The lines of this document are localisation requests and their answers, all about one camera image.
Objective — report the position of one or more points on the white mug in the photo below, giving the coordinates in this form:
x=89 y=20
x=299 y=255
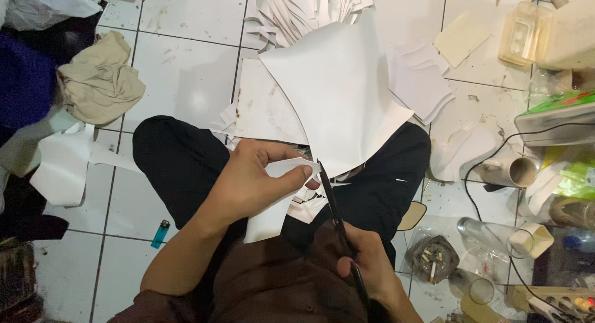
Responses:
x=509 y=171

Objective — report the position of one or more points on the person's brown shirt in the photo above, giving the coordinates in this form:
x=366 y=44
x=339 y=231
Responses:
x=288 y=286

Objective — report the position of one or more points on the green plastic wrapper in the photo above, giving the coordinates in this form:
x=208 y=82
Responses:
x=576 y=179

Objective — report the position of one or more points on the dark woven basket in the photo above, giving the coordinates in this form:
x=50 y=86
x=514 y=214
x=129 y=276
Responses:
x=18 y=281

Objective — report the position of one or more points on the clear glass bottle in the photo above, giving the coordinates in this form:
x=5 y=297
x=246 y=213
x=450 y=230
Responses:
x=488 y=234

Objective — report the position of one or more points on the pile of white paper strips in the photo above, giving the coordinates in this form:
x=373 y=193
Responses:
x=297 y=11

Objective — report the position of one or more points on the long white paper offcut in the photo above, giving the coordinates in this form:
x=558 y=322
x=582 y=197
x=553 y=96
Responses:
x=63 y=167

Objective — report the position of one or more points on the grey tray with green packet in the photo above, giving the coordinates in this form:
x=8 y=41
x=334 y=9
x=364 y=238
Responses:
x=555 y=120

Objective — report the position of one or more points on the person's right hand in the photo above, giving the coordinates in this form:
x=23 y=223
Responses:
x=374 y=267

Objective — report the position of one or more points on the curved white paper cutout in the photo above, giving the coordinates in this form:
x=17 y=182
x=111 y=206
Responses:
x=458 y=151

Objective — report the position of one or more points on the clear plastic container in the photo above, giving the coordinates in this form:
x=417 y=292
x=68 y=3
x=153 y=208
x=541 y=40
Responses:
x=523 y=34

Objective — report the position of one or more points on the cream plastic cup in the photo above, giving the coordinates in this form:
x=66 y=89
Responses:
x=534 y=239

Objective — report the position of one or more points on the stained white paper sheet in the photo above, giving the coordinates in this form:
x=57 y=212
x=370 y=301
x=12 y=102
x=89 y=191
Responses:
x=265 y=109

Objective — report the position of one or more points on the dark ashtray with cigarette butts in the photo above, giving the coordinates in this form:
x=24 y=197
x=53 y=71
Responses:
x=431 y=260

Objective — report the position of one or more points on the blue cloth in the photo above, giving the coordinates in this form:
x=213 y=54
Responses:
x=25 y=81

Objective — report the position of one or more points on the pile of dark clothing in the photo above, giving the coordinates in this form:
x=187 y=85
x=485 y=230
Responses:
x=28 y=211

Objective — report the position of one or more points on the black scissors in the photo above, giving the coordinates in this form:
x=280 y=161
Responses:
x=332 y=197

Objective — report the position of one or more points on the small white paper scraps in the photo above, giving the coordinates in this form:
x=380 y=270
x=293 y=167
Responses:
x=309 y=206

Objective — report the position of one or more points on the beige crumpled cloth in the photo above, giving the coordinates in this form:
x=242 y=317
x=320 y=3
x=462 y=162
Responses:
x=100 y=81

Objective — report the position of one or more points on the blue lighter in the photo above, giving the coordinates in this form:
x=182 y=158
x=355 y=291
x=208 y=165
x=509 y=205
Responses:
x=160 y=234

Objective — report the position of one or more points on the person's left hand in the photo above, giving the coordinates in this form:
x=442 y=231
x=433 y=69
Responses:
x=241 y=188

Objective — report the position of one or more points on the person's black trousers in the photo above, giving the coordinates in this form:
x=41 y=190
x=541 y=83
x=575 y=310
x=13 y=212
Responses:
x=186 y=165

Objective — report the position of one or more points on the large white paper sheet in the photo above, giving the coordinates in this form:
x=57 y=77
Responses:
x=339 y=95

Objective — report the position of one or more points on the bottle with blue cap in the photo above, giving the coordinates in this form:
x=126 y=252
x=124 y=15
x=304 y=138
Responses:
x=578 y=243

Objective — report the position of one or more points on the tan shoe insole piece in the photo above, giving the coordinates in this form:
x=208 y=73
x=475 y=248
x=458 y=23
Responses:
x=411 y=216

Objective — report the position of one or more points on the stack of white paper cutouts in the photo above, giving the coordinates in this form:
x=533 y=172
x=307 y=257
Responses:
x=418 y=86

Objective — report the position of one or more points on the clear drinking glass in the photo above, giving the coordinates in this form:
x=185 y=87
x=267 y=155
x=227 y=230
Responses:
x=472 y=286

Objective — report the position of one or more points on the beige power strip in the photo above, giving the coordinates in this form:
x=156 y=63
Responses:
x=553 y=302

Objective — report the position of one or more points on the white plastic jug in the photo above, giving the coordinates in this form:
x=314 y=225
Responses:
x=569 y=34

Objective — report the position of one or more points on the white plastic bag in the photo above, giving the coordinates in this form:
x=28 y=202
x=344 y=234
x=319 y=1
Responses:
x=49 y=7

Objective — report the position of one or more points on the cream paper piece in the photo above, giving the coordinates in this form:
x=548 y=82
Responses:
x=460 y=39

